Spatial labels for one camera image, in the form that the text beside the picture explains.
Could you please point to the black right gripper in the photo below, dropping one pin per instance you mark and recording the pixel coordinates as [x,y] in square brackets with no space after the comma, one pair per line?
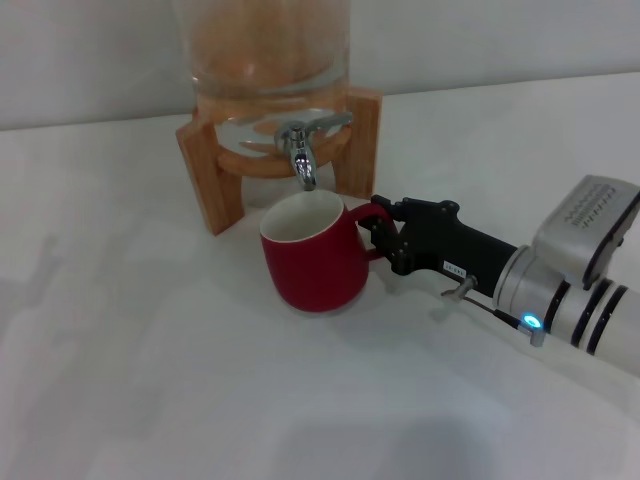
[450,245]

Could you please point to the red ceramic cup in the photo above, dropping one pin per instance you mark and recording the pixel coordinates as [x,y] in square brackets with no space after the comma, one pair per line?
[315,270]

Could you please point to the chrome dispenser faucet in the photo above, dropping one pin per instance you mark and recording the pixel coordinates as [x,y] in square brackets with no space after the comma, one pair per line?
[301,157]

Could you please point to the wooden dispenser stand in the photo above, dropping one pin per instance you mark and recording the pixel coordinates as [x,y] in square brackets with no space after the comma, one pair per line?
[210,175]

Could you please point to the glass water dispenser jar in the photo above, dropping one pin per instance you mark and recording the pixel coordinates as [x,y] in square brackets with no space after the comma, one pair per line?
[265,50]

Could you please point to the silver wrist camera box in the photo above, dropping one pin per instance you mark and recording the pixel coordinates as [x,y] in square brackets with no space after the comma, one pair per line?
[585,225]

